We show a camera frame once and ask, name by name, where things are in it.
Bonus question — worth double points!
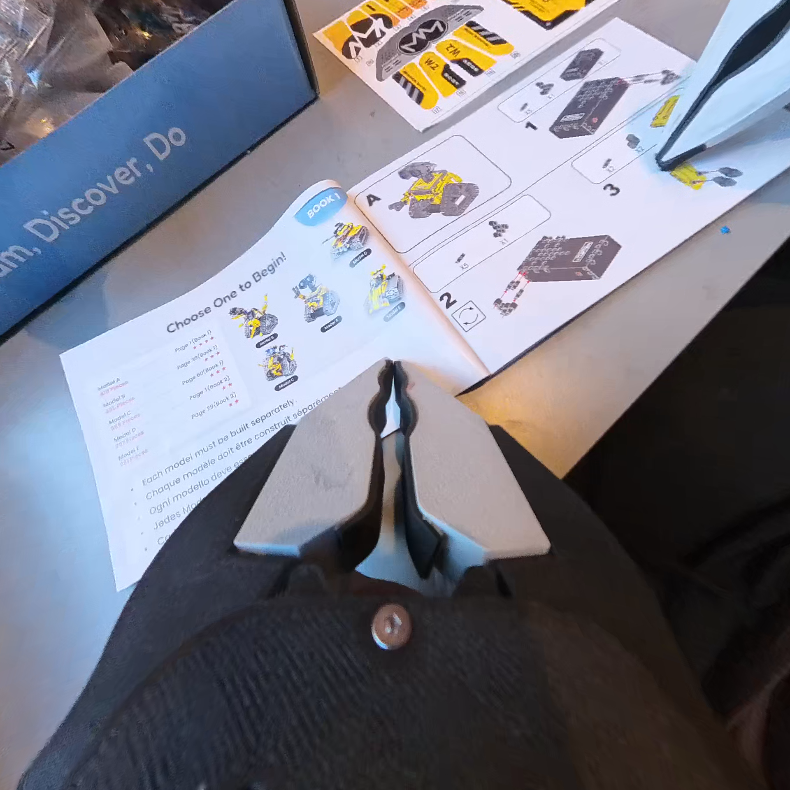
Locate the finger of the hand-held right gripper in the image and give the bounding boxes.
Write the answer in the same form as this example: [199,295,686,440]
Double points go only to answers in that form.
[654,0,774,169]
[662,5,790,172]

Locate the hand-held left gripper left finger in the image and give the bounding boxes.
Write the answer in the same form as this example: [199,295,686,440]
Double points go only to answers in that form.
[233,358,396,575]

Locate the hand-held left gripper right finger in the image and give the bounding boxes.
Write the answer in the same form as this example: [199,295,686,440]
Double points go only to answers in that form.
[394,361,552,581]

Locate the white instruction booklet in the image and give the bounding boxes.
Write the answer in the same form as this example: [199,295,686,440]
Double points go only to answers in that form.
[58,17,763,592]

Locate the yellow black sticker sheet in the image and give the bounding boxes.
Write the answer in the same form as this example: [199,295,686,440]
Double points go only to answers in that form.
[314,0,618,132]

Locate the blue cardboard box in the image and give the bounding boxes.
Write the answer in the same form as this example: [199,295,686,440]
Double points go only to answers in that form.
[0,0,318,337]

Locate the crumpled clear plastic bags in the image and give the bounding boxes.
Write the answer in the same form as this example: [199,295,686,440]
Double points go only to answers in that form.
[0,0,235,161]

